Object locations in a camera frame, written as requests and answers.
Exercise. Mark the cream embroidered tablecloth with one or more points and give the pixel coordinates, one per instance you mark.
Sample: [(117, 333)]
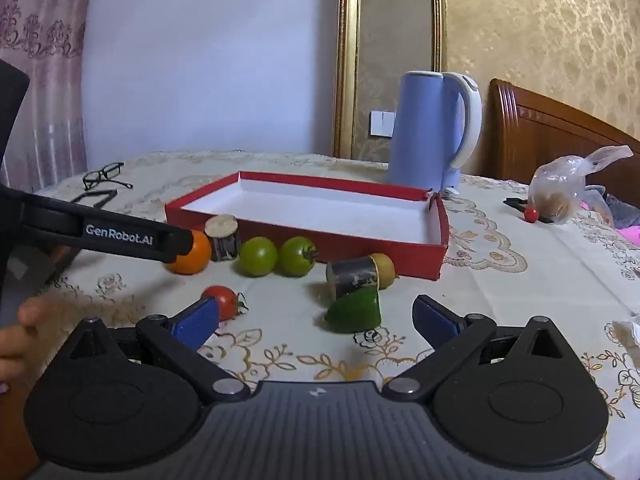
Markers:
[(525, 285)]

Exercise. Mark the orange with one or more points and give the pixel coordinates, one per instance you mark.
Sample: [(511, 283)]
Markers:
[(197, 257)]

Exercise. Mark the blue electric kettle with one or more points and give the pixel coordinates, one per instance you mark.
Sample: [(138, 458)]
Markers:
[(415, 130)]

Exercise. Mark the clear plastic bag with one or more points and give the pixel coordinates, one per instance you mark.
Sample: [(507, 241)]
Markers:
[(555, 185)]

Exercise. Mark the grey cloth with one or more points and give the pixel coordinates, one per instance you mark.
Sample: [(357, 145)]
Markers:
[(620, 210)]

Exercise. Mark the red shallow box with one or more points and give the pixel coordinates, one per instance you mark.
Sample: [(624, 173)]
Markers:
[(325, 205)]

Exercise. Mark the green tomato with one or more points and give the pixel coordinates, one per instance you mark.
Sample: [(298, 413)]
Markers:
[(297, 256), (257, 256)]

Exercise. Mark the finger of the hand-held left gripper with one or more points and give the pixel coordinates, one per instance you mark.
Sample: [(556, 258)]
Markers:
[(115, 232)]

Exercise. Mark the white wall switch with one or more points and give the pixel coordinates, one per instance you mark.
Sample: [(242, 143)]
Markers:
[(382, 122)]

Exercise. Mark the light wooden cylinder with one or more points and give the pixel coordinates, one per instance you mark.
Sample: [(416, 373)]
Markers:
[(223, 242)]

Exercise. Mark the pink patterned curtain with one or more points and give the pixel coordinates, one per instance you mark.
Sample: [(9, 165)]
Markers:
[(45, 85)]

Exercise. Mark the dark wooden cylinder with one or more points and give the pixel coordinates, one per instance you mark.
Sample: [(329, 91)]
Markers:
[(352, 275)]

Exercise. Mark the small brown fruit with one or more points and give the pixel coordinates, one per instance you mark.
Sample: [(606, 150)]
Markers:
[(386, 270)]

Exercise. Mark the wooden bed headboard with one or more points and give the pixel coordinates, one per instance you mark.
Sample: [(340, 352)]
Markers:
[(540, 135)]

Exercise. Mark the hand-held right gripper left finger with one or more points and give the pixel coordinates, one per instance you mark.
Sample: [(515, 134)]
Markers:
[(197, 321)]

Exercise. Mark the pink cloth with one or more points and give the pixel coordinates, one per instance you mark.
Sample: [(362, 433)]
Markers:
[(631, 234)]

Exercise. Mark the dark green lime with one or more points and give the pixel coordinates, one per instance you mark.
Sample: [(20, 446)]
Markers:
[(355, 312)]

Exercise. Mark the black eyeglasses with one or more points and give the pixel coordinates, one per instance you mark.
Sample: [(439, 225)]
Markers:
[(102, 173)]

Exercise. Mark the small red cherry tomato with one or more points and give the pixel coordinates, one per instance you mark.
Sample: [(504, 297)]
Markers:
[(531, 214)]

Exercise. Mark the small black object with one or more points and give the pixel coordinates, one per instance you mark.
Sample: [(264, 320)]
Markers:
[(515, 204)]

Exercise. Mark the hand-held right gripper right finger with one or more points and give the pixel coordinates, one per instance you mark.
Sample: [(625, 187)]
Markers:
[(436, 319)]

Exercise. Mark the person's left hand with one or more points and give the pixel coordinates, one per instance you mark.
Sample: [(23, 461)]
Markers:
[(15, 350)]

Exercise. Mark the gold wall panel frame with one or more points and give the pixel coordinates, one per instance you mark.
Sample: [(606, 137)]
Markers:
[(347, 60)]

